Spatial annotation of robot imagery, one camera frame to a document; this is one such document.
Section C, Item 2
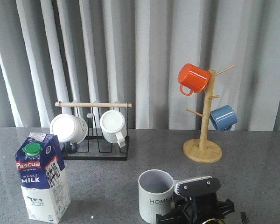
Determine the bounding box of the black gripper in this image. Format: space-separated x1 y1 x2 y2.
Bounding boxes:
156 176 235 224

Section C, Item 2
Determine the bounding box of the cream HOME mug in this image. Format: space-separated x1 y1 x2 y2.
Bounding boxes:
138 169 177 224

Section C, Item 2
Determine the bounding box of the blue white milk carton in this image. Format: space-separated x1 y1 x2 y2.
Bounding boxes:
15 133 71 224

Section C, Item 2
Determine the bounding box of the wooden mug tree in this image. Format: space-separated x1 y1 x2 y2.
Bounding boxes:
182 65 235 163

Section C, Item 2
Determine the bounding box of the blue mug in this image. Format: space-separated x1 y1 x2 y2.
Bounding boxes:
210 105 238 132

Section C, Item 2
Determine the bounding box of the white ribbed mug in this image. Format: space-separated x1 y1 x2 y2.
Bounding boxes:
100 110 127 147

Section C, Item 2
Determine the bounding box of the orange mug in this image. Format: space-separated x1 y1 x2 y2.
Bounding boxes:
178 63 210 96

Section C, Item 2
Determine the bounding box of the white round smiley mug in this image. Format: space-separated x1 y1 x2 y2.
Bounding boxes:
50 114 88 144

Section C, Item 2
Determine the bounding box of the grey pleated curtain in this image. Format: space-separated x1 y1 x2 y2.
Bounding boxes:
0 0 280 131

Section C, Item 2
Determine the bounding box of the black wire mug rack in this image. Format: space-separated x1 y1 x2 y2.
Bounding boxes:
55 101 132 161

